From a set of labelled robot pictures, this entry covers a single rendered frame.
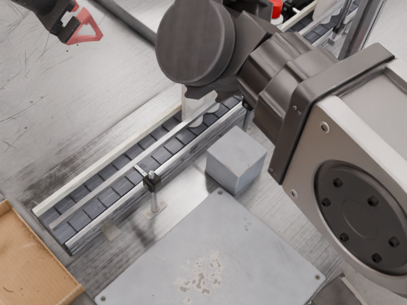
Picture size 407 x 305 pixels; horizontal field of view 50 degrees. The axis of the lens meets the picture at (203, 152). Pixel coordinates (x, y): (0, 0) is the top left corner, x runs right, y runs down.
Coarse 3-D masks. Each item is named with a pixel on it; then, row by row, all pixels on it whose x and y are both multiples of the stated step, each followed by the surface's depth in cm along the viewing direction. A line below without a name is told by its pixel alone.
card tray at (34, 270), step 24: (0, 216) 96; (0, 240) 93; (24, 240) 93; (0, 264) 90; (24, 264) 90; (48, 264) 90; (0, 288) 87; (24, 288) 88; (48, 288) 88; (72, 288) 88
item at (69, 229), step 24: (360, 0) 134; (168, 120) 106; (216, 120) 107; (144, 144) 102; (168, 144) 102; (120, 168) 98; (144, 168) 99; (72, 192) 94; (120, 192) 95; (48, 216) 91; (96, 216) 92
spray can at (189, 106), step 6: (186, 90) 95; (204, 96) 99; (186, 102) 98; (192, 102) 97; (198, 102) 98; (186, 108) 100; (192, 108) 99; (198, 108) 99; (186, 114) 101; (198, 120) 103; (192, 126) 105; (198, 126) 105
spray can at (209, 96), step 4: (212, 92) 101; (208, 96) 102; (212, 96) 102; (204, 100) 104; (208, 100) 104; (204, 104) 105; (212, 108) 106; (216, 108) 107; (208, 112) 107; (212, 112) 107
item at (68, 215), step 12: (312, 24) 115; (216, 96) 100; (204, 108) 98; (192, 120) 96; (180, 132) 96; (156, 144) 92; (144, 156) 91; (132, 168) 90; (108, 180) 87; (96, 192) 86; (84, 204) 84; (60, 216) 83; (72, 216) 84
